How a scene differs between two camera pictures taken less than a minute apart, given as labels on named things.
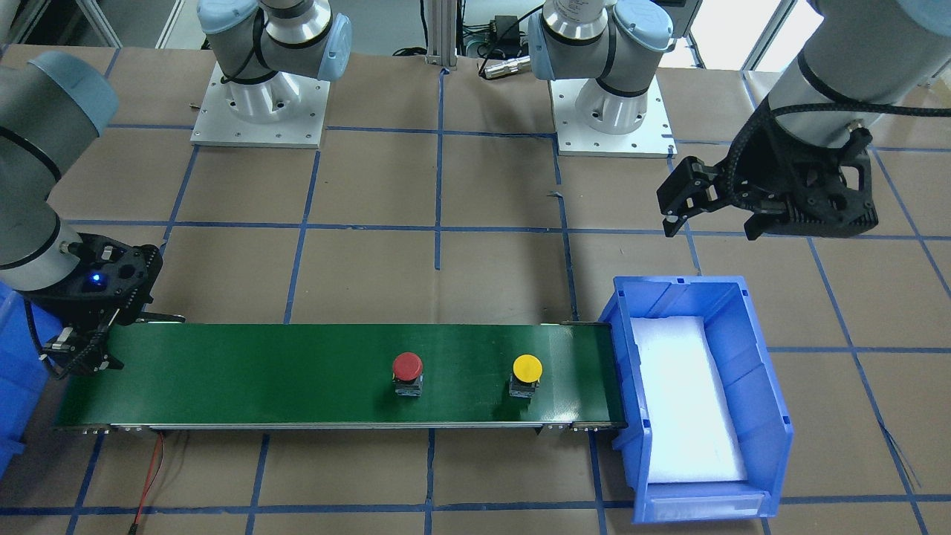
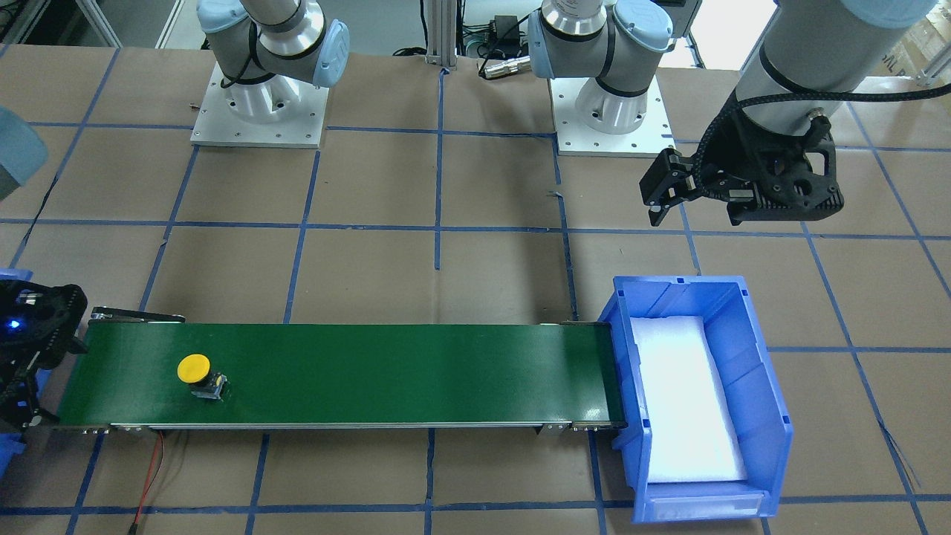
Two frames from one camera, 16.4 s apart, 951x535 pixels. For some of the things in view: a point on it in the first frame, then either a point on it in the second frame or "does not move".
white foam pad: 694,435 does not move
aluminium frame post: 441,33 does not move
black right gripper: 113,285 → 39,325
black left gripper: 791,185 → 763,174
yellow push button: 524,380 → 195,369
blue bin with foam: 709,433 does not move
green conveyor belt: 335,375 does not move
